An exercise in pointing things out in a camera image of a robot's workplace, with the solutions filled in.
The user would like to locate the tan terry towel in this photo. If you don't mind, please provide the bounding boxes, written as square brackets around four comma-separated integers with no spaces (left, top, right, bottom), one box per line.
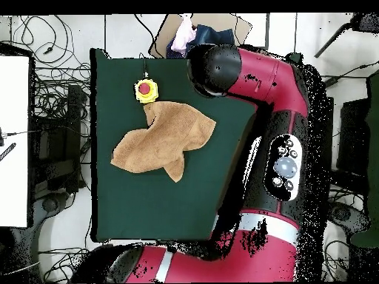
[110,101,217,183]

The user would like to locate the dark green tablecloth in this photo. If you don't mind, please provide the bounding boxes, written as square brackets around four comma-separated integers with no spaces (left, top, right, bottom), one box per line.
[90,48,303,243]

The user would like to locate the yellow emergency stop button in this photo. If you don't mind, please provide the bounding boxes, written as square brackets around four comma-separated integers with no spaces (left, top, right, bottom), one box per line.
[134,78,160,105]

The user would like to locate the pale pink garment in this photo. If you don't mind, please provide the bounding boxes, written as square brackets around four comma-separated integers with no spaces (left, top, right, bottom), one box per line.
[170,14,198,56]

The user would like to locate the black metal stand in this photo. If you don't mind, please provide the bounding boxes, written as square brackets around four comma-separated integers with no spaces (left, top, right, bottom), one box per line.
[325,96,371,196]
[30,84,90,193]

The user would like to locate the blue denim jeans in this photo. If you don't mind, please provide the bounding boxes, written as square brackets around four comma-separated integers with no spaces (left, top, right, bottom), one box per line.
[165,24,236,59]

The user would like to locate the brown cardboard box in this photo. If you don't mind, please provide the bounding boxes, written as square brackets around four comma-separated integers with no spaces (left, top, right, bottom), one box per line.
[148,13,258,60]

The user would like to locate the white desk top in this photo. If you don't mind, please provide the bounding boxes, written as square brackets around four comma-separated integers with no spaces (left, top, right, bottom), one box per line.
[0,54,30,229]

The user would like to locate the green fabric sheet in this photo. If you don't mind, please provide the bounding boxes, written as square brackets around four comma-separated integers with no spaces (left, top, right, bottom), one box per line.
[349,70,379,249]

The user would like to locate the black tripod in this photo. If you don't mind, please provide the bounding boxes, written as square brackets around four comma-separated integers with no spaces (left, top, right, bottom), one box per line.
[314,12,379,58]

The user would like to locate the black emergency stop cable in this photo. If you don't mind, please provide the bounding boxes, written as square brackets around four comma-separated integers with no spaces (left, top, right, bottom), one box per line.
[138,52,149,79]

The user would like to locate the tangled black cables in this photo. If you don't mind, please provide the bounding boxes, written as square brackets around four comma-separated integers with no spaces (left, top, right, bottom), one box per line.
[11,14,92,122]
[38,245,90,283]

